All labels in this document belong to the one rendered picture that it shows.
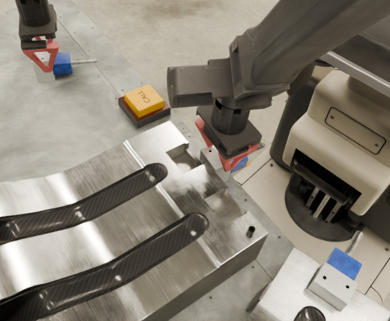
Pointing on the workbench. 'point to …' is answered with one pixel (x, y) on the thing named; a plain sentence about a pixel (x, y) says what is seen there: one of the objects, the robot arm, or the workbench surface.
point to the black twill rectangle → (258, 297)
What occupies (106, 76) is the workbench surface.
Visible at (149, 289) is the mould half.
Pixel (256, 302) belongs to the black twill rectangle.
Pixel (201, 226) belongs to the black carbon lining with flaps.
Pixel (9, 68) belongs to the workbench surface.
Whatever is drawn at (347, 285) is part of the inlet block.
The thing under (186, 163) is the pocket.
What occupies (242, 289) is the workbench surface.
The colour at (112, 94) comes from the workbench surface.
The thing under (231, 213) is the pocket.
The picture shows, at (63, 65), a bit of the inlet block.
